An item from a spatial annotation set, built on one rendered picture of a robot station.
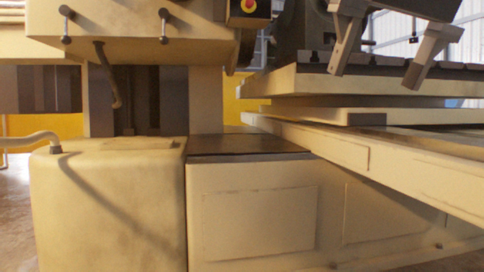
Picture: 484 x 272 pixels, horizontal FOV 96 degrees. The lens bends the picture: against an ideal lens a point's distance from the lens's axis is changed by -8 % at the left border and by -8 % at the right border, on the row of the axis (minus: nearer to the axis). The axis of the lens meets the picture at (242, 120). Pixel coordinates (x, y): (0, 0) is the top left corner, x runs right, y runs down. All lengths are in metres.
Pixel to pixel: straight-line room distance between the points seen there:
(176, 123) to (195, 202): 0.68
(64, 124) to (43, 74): 1.99
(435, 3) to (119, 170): 1.00
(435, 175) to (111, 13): 1.05
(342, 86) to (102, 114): 1.36
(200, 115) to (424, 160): 1.24
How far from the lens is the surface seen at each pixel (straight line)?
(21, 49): 1.46
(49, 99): 1.81
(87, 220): 1.14
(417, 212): 1.53
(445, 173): 0.61
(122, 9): 1.00
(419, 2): 0.39
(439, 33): 0.43
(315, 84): 0.84
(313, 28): 0.91
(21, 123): 4.05
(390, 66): 1.07
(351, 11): 0.35
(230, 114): 3.34
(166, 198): 1.02
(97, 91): 1.67
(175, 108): 1.56
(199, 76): 1.56
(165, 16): 0.92
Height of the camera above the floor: 0.82
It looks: 4 degrees down
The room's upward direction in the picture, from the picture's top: straight up
